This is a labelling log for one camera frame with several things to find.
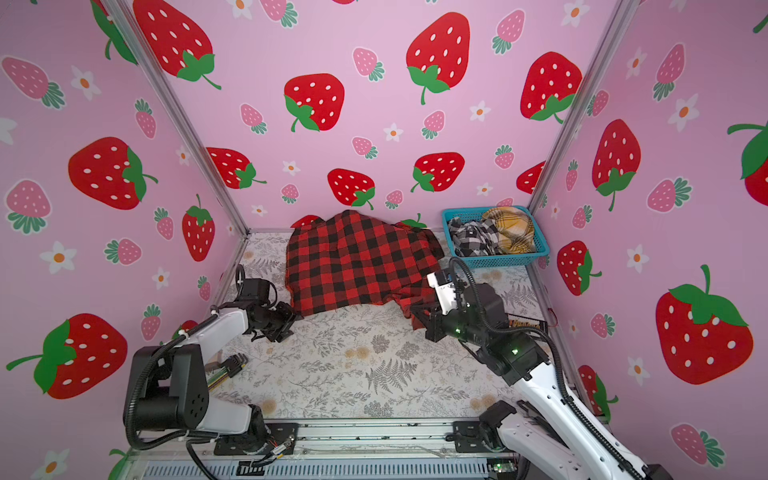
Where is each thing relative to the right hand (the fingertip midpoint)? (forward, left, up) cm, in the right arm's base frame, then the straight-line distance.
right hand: (410, 310), depth 67 cm
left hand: (+6, +35, -22) cm, 41 cm away
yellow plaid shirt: (+48, -34, -17) cm, 61 cm away
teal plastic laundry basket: (+57, -21, -18) cm, 63 cm away
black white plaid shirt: (+43, -19, -17) cm, 50 cm away
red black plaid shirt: (+34, +25, -24) cm, 49 cm away
